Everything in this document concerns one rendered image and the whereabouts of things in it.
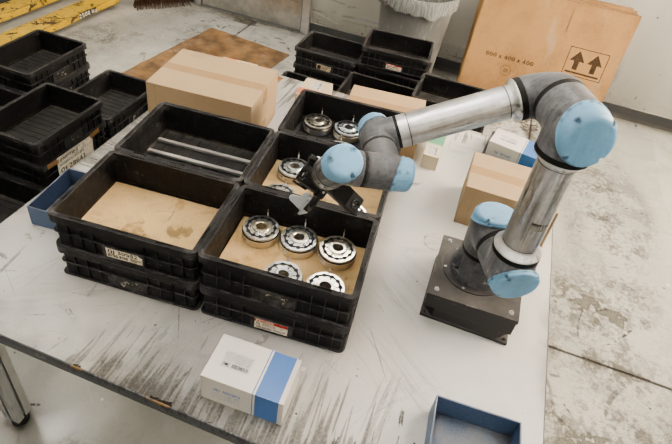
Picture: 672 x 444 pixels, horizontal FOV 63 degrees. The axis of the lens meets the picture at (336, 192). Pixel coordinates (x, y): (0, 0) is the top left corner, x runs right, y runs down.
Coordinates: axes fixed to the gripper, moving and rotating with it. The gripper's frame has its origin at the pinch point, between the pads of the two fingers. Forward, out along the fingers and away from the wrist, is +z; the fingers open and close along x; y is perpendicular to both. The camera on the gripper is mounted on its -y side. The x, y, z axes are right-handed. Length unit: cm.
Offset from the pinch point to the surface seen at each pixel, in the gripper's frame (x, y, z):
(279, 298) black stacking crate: 27.5, -6.8, -0.6
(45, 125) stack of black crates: 18, 102, 117
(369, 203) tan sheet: -12.3, -18.2, 25.5
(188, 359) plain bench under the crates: 52, 3, 8
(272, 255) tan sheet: 18.7, -0.8, 12.6
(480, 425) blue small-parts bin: 27, -62, -11
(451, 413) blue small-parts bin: 28, -55, -10
